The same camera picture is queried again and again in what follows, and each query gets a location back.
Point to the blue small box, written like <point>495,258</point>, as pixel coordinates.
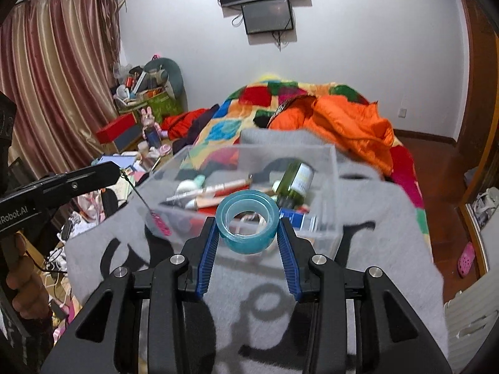
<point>296,220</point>

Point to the white plastic basket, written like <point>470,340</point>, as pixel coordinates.
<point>471,319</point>

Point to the pile of desk clutter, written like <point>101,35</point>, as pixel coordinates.
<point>134,83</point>

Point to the person's left forearm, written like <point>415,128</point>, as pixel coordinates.
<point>35,346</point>

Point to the red garment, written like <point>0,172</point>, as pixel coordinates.
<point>183,122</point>

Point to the white tote bag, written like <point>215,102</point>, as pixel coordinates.
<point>483,208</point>

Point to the green gift bag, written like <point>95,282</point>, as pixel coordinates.
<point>165,107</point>

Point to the peach cosmetic tube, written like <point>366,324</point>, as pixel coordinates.
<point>206,201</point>

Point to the pink clog shoe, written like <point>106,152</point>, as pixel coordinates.
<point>466,259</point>

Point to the pink rabbit plush toy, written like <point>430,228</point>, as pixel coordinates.
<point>150,128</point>

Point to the lavender folder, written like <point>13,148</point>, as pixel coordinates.
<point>117,161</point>

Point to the white wall socket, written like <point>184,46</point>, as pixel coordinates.
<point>402,113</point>

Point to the orange jacket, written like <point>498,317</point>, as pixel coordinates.
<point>351,124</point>

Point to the grey neck pillow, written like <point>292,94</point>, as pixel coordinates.
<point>175,74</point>

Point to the clear plastic box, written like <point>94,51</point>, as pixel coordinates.
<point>327,202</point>

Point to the green glass bottle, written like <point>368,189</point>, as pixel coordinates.
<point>296,183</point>

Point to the white mint cosmetic bottle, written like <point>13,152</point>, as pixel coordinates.
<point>191,183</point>

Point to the dark purple garment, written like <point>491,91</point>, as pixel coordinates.
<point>202,130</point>

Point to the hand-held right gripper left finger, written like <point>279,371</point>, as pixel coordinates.
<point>206,259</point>

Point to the grey blanket with black pattern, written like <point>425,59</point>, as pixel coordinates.
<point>370,222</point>

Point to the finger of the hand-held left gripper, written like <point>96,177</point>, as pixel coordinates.
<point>85,177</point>

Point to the small wall monitor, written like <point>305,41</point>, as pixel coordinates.
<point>267,17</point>

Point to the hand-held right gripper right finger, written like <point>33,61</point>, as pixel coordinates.
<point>289,259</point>

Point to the black curved band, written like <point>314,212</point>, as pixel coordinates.
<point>269,169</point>

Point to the black upright object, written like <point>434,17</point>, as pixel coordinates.
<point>110,202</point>

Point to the pink white pen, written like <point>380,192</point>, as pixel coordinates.
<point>218,189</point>

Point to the teal tape roll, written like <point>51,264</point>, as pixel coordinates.
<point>249,243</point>

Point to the red box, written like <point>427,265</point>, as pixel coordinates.
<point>117,128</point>

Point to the striped pink curtain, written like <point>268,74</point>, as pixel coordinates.
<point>58,85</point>

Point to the person's left hand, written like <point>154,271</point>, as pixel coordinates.
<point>27,288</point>

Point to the wooden wardrobe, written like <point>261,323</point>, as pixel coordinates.
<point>479,85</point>

